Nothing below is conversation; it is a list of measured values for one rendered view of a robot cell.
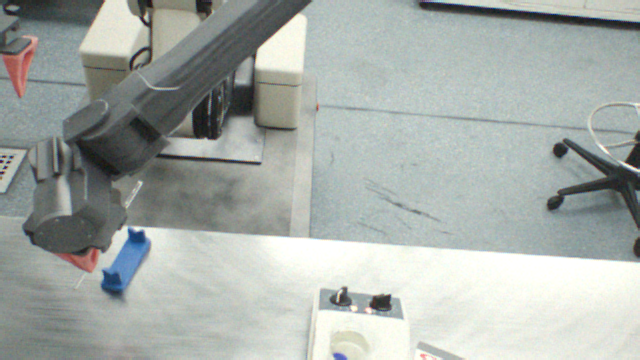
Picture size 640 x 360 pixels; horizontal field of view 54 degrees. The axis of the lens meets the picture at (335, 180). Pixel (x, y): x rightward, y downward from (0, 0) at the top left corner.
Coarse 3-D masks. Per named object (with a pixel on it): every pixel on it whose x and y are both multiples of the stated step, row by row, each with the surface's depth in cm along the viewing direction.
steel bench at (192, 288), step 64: (0, 256) 91; (192, 256) 95; (256, 256) 96; (320, 256) 98; (384, 256) 99; (448, 256) 100; (512, 256) 102; (0, 320) 84; (64, 320) 85; (128, 320) 86; (192, 320) 87; (256, 320) 88; (448, 320) 92; (512, 320) 93; (576, 320) 94
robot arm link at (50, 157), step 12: (36, 144) 67; (48, 144) 67; (60, 144) 67; (36, 156) 66; (48, 156) 65; (60, 156) 65; (72, 156) 66; (36, 168) 65; (48, 168) 64; (60, 168) 64; (72, 168) 65; (36, 180) 66
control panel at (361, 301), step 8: (320, 288) 90; (320, 296) 87; (328, 296) 87; (352, 296) 88; (360, 296) 89; (368, 296) 89; (320, 304) 84; (328, 304) 85; (352, 304) 86; (360, 304) 86; (368, 304) 86; (392, 304) 87; (400, 304) 88; (352, 312) 83; (360, 312) 84; (368, 312) 84; (376, 312) 84; (384, 312) 85; (392, 312) 85; (400, 312) 85
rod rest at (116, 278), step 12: (132, 228) 93; (132, 240) 95; (144, 240) 94; (120, 252) 93; (132, 252) 93; (144, 252) 94; (120, 264) 91; (132, 264) 92; (108, 276) 88; (120, 276) 88; (108, 288) 89; (120, 288) 89
